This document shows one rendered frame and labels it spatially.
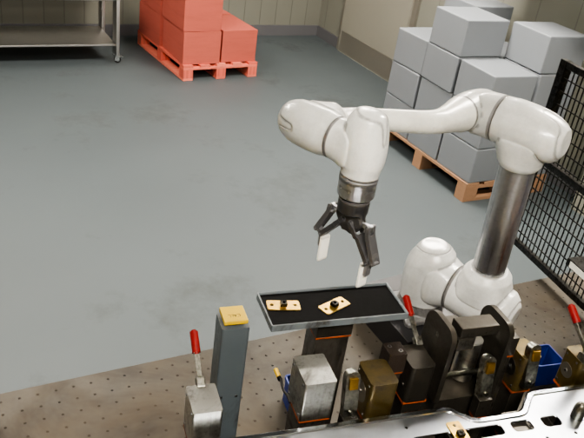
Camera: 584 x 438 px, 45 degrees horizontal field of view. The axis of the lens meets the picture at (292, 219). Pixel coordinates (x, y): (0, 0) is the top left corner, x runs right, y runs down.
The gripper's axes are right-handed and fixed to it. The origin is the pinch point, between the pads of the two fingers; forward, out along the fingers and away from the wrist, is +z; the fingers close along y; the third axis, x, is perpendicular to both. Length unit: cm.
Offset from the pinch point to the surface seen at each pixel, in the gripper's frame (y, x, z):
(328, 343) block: 2.5, -2.1, 21.2
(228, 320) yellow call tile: -9.9, -26.1, 11.5
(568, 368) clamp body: 43, 53, 27
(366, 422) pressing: 23.6, -9.2, 27.3
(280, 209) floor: -195, 173, 129
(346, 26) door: -441, 485, 100
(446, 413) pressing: 33.0, 10.1, 27.6
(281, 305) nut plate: -6.8, -12.2, 10.8
